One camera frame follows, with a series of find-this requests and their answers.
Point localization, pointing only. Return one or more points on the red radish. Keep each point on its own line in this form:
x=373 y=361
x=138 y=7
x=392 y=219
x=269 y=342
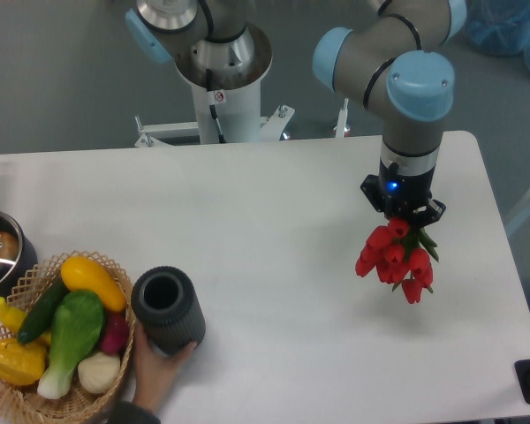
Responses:
x=115 y=334

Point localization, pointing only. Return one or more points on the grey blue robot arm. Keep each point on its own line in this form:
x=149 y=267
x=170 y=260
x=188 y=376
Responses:
x=393 y=70

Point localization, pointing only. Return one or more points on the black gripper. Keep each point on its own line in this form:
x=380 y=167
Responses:
x=408 y=197

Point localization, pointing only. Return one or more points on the red tulip bouquet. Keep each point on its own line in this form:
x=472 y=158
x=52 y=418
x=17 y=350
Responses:
x=401 y=255

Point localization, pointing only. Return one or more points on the person's hand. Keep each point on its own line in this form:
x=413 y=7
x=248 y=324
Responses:
x=155 y=374

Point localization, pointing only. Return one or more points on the yellow squash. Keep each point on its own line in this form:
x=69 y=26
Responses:
x=81 y=273

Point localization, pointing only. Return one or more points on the dark green cucumber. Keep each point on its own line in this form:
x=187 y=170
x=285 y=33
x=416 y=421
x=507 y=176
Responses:
x=40 y=317

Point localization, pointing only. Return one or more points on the dark grey ribbed vase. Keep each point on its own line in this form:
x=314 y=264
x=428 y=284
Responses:
x=165 y=302

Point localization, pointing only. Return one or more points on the white garlic bulb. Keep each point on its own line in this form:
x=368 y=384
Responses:
x=98 y=372

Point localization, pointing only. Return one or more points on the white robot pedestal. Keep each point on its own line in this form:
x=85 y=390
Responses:
x=225 y=81

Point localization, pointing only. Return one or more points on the green bok choy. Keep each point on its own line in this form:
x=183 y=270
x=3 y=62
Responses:
x=76 y=327

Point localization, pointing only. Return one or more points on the blue plastic bag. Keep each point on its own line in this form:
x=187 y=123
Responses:
x=500 y=28

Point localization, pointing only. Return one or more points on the dark sleeved forearm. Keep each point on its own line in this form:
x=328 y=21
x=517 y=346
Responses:
x=126 y=412

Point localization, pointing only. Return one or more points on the yellow bell pepper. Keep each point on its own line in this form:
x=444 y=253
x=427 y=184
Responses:
x=21 y=364

